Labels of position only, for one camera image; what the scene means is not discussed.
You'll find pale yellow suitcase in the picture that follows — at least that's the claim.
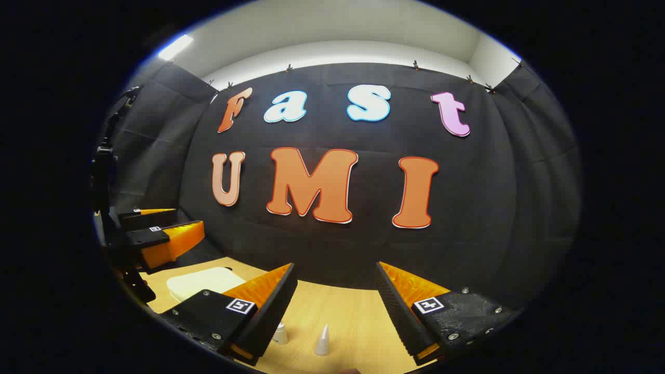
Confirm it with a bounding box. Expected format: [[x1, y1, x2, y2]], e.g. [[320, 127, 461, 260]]
[[166, 266, 248, 303]]

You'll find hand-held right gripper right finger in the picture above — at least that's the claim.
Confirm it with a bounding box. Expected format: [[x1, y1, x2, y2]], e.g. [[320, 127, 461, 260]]
[[375, 261, 521, 367]]

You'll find white squeeze tube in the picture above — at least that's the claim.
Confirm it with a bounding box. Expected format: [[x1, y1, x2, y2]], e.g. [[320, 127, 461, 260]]
[[314, 324, 331, 356]]

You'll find black backdrop cloth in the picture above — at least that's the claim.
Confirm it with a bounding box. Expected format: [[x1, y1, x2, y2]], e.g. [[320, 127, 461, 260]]
[[101, 61, 582, 312]]

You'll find ceiling light strip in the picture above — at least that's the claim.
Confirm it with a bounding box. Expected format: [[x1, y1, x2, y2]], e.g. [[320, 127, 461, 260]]
[[157, 34, 194, 61]]

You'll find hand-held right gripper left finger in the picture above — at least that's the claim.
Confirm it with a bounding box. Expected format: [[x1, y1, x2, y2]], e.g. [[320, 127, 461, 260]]
[[160, 262, 300, 367]]

